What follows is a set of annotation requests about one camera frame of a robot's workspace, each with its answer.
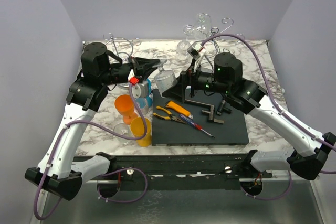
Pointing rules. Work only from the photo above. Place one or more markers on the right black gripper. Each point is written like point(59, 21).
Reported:
point(177, 92)

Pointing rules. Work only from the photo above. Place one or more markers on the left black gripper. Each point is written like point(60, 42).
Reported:
point(144, 66)

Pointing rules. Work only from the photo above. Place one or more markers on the clear tumbler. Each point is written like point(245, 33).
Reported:
point(165, 79)

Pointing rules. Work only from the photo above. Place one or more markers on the clear stemless wine glass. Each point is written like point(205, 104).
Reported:
point(181, 49)

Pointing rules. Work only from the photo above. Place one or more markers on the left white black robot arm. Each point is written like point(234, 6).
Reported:
point(85, 96)

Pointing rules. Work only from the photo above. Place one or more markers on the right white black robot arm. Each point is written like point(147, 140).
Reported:
point(309, 148)

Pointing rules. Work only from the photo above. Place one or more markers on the small clear wine glass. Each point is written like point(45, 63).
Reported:
point(143, 105)

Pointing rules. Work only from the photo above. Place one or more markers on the yellow utility knife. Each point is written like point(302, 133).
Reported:
point(178, 108)

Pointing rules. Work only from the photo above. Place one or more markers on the blue plastic goblet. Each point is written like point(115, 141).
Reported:
point(149, 100)

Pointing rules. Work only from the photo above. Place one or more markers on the red blue screwdriver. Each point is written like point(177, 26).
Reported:
point(190, 122)

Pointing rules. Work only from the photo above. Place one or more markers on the dark grey tray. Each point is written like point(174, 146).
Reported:
point(232, 132)

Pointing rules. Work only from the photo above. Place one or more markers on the orange plastic goblet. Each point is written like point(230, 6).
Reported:
point(125, 106)

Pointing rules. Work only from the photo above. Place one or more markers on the black t-shaped tool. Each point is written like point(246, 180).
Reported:
point(222, 108)

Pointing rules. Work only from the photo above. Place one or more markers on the yellow plastic cup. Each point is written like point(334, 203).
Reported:
point(139, 129)

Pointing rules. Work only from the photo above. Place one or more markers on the clear glass near front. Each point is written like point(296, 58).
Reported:
point(124, 130)

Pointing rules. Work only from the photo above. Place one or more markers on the yellow handled pliers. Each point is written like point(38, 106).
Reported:
point(168, 117)

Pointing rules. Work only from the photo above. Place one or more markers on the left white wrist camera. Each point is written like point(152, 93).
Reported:
point(140, 89)

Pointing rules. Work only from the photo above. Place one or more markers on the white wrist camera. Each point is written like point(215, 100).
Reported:
point(197, 51)
point(140, 89)

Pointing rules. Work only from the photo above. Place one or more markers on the small chrome wire rack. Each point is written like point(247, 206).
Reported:
point(121, 47)

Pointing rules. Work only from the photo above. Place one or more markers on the long black metal bracket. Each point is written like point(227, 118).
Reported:
point(204, 107)

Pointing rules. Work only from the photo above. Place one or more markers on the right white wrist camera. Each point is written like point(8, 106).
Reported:
point(197, 51)

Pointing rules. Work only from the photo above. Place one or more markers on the aluminium frame rail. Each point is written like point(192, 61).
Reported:
point(100, 165)

